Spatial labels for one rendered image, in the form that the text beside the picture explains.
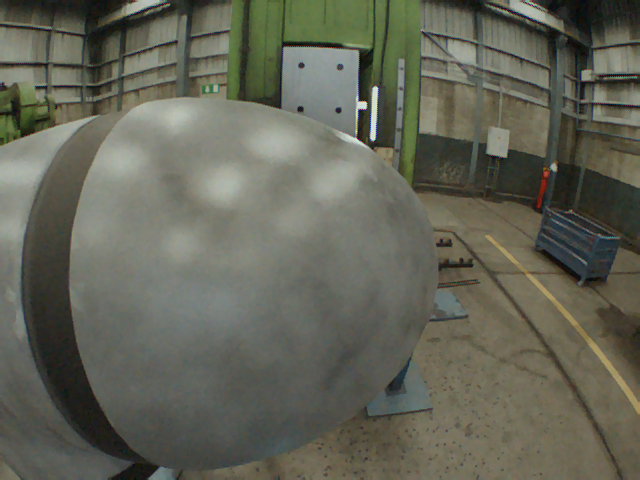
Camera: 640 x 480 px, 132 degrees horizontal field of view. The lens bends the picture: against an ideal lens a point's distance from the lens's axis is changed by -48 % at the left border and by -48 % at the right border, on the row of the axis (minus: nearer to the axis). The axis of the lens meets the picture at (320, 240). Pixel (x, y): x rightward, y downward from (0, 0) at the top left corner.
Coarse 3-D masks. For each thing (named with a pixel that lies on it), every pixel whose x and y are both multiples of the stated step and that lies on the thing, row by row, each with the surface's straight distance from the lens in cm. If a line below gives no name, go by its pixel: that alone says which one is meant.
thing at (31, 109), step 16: (0, 96) 537; (16, 96) 566; (32, 96) 551; (48, 96) 602; (0, 112) 530; (16, 112) 562; (32, 112) 545; (48, 112) 579; (0, 128) 531; (16, 128) 547; (32, 128) 556; (48, 128) 578; (0, 144) 534
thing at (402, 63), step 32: (384, 0) 148; (416, 0) 156; (384, 32) 141; (416, 32) 148; (384, 64) 136; (416, 64) 143; (416, 96) 140; (384, 128) 133; (416, 128) 140; (416, 160) 140
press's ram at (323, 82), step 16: (288, 48) 117; (304, 48) 117; (320, 48) 117; (288, 64) 115; (304, 64) 116; (320, 64) 116; (336, 64) 116; (352, 64) 118; (288, 80) 114; (304, 80) 114; (320, 80) 114; (336, 80) 115; (352, 80) 116; (288, 96) 113; (304, 96) 113; (320, 96) 113; (336, 96) 114; (352, 96) 115; (304, 112) 112; (320, 112) 113; (336, 112) 114; (352, 112) 115; (336, 128) 113; (352, 128) 115
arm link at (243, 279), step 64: (128, 128) 6; (192, 128) 5; (256, 128) 6; (320, 128) 7; (128, 192) 4; (192, 192) 4; (256, 192) 4; (320, 192) 5; (384, 192) 7; (128, 256) 4; (192, 256) 4; (256, 256) 4; (320, 256) 4; (384, 256) 6; (128, 320) 4; (192, 320) 4; (256, 320) 4; (320, 320) 5; (384, 320) 6; (128, 384) 5; (192, 384) 4; (256, 384) 4; (320, 384) 5; (384, 384) 8; (192, 448) 6; (256, 448) 6
